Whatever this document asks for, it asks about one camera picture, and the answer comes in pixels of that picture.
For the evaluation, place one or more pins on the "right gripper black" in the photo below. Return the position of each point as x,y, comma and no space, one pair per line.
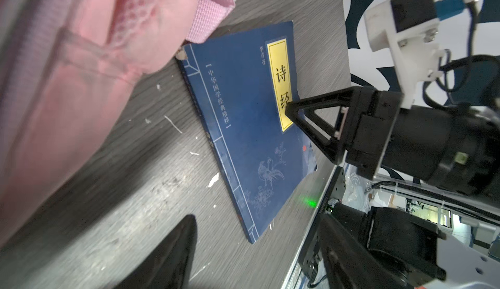
455,149

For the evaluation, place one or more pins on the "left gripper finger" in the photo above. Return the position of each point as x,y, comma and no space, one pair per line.
169,264

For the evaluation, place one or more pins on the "blue book yellow label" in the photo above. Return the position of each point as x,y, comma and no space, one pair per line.
241,85

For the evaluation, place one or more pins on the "pink student backpack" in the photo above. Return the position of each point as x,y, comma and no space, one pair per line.
68,68

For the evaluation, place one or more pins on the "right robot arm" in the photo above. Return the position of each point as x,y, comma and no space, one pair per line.
390,248

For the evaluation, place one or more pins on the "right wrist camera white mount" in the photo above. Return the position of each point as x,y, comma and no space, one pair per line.
408,29

